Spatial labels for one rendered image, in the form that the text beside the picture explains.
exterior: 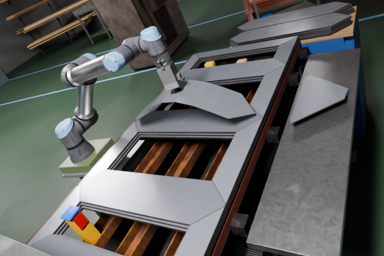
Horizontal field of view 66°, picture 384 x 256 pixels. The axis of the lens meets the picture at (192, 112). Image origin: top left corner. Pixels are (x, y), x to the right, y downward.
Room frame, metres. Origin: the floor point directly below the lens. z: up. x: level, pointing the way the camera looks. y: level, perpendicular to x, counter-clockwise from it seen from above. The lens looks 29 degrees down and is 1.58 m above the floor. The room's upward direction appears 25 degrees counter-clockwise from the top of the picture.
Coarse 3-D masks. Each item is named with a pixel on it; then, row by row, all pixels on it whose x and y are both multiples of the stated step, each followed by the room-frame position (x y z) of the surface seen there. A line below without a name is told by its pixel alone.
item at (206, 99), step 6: (210, 84) 1.23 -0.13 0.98; (204, 90) 1.19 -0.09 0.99; (210, 90) 1.19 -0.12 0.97; (216, 90) 1.18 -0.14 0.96; (222, 90) 1.18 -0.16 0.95; (198, 96) 1.16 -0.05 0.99; (204, 96) 1.15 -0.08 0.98; (210, 96) 1.15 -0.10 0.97; (216, 96) 1.15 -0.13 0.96; (198, 102) 1.12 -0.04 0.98; (204, 102) 1.11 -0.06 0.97; (210, 102) 1.11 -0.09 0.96; (204, 108) 1.08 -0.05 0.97; (210, 108) 1.08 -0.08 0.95
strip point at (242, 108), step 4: (240, 96) 1.14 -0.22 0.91; (240, 100) 1.11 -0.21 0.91; (244, 100) 1.11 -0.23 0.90; (236, 104) 1.09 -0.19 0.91; (240, 104) 1.09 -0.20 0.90; (244, 104) 1.09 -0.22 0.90; (248, 104) 1.09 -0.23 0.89; (236, 108) 1.07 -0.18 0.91; (240, 108) 1.07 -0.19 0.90; (244, 108) 1.06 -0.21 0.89; (248, 108) 1.06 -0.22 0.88; (232, 112) 1.05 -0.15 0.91; (236, 112) 1.04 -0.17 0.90; (240, 112) 1.04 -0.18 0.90; (244, 112) 1.04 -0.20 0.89; (248, 112) 1.04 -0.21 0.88; (252, 112) 1.04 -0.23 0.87; (232, 116) 1.02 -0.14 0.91; (236, 116) 1.02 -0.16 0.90; (240, 116) 1.02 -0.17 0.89
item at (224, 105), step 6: (228, 90) 1.18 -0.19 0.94; (222, 96) 1.14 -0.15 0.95; (228, 96) 1.14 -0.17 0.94; (234, 96) 1.14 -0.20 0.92; (216, 102) 1.11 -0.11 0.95; (222, 102) 1.10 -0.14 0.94; (228, 102) 1.10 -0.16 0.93; (234, 102) 1.10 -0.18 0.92; (216, 108) 1.07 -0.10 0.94; (222, 108) 1.07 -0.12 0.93; (228, 108) 1.07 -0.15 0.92; (222, 114) 1.04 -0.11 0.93; (228, 114) 1.04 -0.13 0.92
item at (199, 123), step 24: (264, 48) 1.66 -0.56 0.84; (144, 120) 1.45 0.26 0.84; (168, 120) 1.34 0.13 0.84; (192, 120) 1.24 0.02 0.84; (216, 120) 1.15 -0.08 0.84; (240, 120) 1.07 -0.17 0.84; (264, 120) 1.02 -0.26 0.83; (120, 216) 0.85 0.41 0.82; (144, 216) 0.79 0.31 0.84; (72, 240) 0.83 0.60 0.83
